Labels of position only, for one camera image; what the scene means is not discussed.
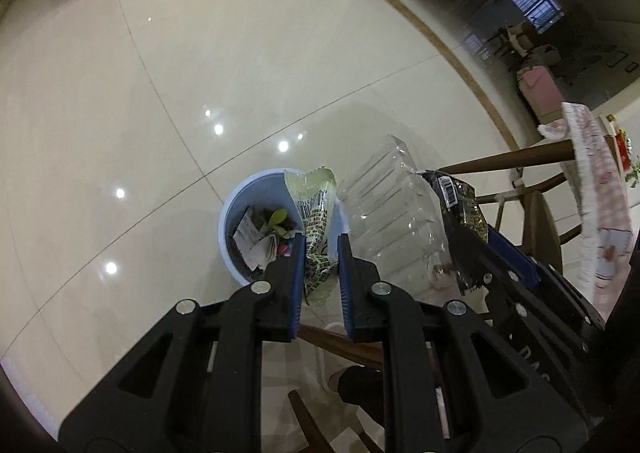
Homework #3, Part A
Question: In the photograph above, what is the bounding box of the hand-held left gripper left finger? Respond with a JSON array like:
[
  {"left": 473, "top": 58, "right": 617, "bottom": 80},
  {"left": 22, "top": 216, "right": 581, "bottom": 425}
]
[{"left": 60, "top": 232, "right": 307, "bottom": 453}]

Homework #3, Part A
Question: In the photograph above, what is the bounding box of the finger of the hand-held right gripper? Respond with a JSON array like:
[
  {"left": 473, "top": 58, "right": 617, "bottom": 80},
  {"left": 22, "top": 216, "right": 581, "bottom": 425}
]
[
  {"left": 447, "top": 228, "right": 521, "bottom": 306},
  {"left": 490, "top": 227, "right": 607, "bottom": 351}
]

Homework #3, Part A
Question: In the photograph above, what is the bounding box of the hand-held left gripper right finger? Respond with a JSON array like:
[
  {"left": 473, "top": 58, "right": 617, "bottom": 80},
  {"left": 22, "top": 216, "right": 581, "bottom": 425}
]
[{"left": 337, "top": 233, "right": 588, "bottom": 453}]

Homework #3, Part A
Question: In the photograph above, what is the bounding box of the black snack packet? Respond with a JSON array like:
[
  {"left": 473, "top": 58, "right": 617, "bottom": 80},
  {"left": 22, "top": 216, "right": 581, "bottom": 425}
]
[{"left": 420, "top": 170, "right": 489, "bottom": 295}]

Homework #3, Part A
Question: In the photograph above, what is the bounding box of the yellow-green plastic wrapper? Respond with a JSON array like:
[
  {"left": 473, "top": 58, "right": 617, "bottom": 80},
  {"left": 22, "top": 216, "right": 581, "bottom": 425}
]
[{"left": 266, "top": 208, "right": 297, "bottom": 240}]

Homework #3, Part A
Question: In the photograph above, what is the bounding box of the green white printed wrapper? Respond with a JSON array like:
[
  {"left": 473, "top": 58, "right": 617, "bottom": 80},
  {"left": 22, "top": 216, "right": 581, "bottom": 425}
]
[{"left": 284, "top": 166, "right": 342, "bottom": 309}]

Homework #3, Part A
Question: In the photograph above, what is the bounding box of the clear plastic packaging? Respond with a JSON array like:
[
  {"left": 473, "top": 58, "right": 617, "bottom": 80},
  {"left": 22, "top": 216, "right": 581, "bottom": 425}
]
[{"left": 337, "top": 134, "right": 454, "bottom": 307}]

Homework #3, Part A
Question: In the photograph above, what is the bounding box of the blue trash bin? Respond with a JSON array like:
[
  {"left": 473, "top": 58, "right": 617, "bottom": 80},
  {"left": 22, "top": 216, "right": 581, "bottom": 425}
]
[{"left": 218, "top": 168, "right": 351, "bottom": 286}]

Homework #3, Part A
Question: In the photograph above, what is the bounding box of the wooden chair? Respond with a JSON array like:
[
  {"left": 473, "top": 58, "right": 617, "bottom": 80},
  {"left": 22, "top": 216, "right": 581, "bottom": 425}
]
[
  {"left": 289, "top": 323, "right": 387, "bottom": 453},
  {"left": 439, "top": 140, "right": 583, "bottom": 284}
]

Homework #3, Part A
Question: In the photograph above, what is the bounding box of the crumpled white paper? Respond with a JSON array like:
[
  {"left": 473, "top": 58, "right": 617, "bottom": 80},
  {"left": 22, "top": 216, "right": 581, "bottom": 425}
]
[{"left": 232, "top": 217, "right": 282, "bottom": 275}]

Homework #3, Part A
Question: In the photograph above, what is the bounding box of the white slipper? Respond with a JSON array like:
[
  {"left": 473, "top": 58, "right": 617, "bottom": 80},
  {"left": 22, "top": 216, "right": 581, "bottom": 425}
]
[{"left": 319, "top": 323, "right": 362, "bottom": 390}]

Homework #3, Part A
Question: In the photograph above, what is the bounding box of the person's foot black sock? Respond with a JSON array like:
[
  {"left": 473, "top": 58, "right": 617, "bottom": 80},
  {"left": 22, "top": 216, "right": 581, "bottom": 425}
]
[{"left": 337, "top": 365, "right": 387, "bottom": 415}]

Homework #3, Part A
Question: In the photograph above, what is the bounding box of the pink checkered tablecloth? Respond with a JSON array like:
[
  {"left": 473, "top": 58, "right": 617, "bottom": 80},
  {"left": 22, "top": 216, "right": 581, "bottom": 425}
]
[{"left": 537, "top": 102, "right": 640, "bottom": 310}]

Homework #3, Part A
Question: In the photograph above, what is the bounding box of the pink upholstered chair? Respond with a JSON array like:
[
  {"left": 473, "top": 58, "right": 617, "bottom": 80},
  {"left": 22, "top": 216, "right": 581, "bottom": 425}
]
[{"left": 516, "top": 66, "right": 564, "bottom": 120}]

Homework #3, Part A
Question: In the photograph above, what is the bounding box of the window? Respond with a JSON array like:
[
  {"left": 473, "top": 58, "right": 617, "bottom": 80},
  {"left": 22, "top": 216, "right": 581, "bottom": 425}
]
[{"left": 505, "top": 0, "right": 564, "bottom": 27}]

